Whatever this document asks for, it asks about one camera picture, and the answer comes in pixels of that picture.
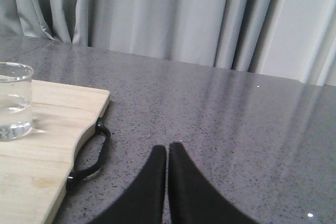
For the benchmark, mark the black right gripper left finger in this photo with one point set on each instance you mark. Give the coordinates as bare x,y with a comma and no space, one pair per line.
143,200

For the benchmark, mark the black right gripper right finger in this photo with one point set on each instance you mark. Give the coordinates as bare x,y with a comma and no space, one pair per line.
192,199

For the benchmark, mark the clear glass beaker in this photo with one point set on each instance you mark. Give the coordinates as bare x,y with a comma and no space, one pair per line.
16,100

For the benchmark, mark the light wooden cutting board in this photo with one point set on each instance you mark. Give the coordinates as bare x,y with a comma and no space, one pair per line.
34,168

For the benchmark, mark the grey curtain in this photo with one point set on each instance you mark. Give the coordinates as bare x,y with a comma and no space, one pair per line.
293,39

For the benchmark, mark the black metal board handle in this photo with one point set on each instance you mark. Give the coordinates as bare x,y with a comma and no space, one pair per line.
76,176

